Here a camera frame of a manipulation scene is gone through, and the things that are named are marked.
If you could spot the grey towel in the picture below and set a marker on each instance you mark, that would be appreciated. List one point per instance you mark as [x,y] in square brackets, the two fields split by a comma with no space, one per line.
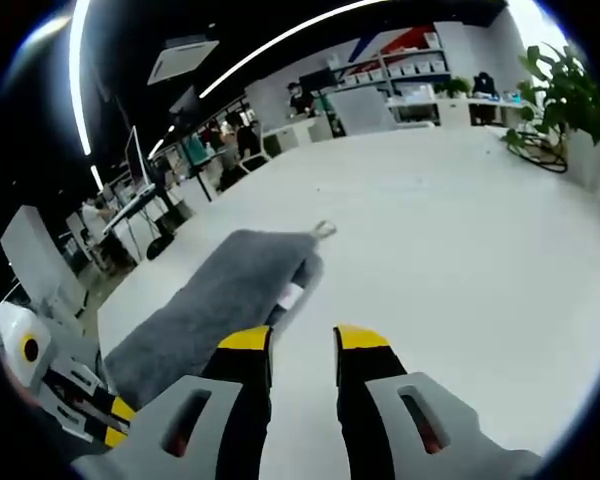
[215,310]

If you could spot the white high-back office chair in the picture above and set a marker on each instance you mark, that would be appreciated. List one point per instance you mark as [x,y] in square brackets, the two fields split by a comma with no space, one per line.
[35,255]
[365,112]

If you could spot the black round stand base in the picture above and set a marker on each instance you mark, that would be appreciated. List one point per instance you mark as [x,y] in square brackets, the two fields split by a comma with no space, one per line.
[160,250]

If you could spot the white office desk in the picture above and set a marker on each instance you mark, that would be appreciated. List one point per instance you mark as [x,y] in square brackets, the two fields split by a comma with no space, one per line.
[130,207]

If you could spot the white framed monitor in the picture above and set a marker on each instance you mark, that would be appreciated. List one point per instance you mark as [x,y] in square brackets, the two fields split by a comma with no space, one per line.
[136,160]

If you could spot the long ceiling light strip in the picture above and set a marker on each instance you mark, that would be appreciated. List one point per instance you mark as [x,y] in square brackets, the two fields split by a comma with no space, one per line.
[280,37]
[78,75]

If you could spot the black monitor on pole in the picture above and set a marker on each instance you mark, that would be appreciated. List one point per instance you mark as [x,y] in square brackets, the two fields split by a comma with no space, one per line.
[185,107]

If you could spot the white low cabinet counter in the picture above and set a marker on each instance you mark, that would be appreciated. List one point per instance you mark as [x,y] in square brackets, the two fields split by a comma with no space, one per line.
[455,112]

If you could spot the ceiling air conditioner vent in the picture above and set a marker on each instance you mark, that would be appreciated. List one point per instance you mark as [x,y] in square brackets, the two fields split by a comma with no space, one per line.
[182,60]

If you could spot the black desktop monitor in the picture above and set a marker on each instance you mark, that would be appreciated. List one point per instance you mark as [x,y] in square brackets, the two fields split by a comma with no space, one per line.
[317,80]

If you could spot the small green plant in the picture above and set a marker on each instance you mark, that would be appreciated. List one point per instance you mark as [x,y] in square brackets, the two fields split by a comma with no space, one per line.
[455,87]

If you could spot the storage shelf with white bins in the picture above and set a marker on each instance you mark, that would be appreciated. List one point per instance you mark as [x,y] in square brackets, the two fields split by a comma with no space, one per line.
[410,67]

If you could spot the green potted plant white pot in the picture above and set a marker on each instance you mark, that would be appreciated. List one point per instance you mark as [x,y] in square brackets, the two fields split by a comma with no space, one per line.
[575,105]

